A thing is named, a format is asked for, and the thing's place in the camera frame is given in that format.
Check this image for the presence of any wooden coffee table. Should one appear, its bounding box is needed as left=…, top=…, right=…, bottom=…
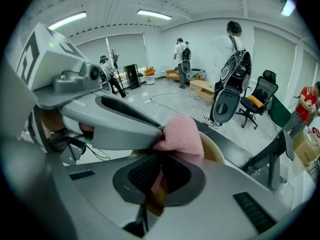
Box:
left=188, top=79, right=216, bottom=104

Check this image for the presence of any white wire chair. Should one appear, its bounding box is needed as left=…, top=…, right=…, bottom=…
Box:
left=159, top=65, right=170, bottom=80

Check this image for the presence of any black coat rack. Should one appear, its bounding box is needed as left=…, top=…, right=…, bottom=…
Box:
left=107, top=49, right=126, bottom=93

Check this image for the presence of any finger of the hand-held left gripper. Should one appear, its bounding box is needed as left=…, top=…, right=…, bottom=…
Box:
left=94, top=94, right=161, bottom=127
left=61, top=98, right=165, bottom=151

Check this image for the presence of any cardboard box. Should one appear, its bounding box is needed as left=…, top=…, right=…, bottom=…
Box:
left=291, top=130, right=320, bottom=167

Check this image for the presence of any black floor cable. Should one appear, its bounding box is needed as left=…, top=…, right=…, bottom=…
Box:
left=149, top=87, right=213, bottom=115

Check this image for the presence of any pink knitted cloth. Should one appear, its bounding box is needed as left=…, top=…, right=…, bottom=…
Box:
left=149, top=113, right=205, bottom=195

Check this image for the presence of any grey monitor on stand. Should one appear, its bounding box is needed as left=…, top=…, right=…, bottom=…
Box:
left=248, top=128, right=296, bottom=191

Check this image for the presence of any grey window blind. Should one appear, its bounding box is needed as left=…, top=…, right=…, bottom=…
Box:
left=105, top=33, right=149, bottom=72
left=253, top=27, right=298, bottom=110

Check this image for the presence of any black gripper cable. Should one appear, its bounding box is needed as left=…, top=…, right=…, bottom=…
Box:
left=84, top=143, right=111, bottom=162

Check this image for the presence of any orange seat cushion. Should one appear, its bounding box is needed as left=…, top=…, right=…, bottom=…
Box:
left=246, top=95, right=265, bottom=109

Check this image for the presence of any black office chair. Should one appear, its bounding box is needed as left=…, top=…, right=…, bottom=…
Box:
left=235, top=69, right=280, bottom=130

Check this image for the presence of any ceiling tube light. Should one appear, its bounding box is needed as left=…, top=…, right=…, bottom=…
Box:
left=46, top=10, right=87, bottom=31
left=280, top=0, right=297, bottom=18
left=136, top=8, right=173, bottom=21

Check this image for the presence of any black and white backpack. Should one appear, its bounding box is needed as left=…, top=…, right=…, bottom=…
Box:
left=213, top=36, right=253, bottom=125
left=180, top=40, right=192, bottom=74

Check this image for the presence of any person's left hand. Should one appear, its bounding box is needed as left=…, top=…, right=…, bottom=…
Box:
left=41, top=108, right=66, bottom=140

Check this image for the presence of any green board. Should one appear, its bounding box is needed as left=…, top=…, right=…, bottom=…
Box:
left=269, top=94, right=293, bottom=129

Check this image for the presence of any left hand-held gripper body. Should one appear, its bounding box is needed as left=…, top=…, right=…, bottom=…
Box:
left=16, top=22, right=111, bottom=165

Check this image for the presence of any black cabinet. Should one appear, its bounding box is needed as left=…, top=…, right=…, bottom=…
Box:
left=123, top=63, right=142, bottom=90

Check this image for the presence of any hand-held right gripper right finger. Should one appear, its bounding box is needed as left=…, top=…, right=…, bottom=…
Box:
left=146, top=155, right=301, bottom=240

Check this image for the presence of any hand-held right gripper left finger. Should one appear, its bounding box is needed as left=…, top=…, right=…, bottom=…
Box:
left=65, top=153, right=163, bottom=229

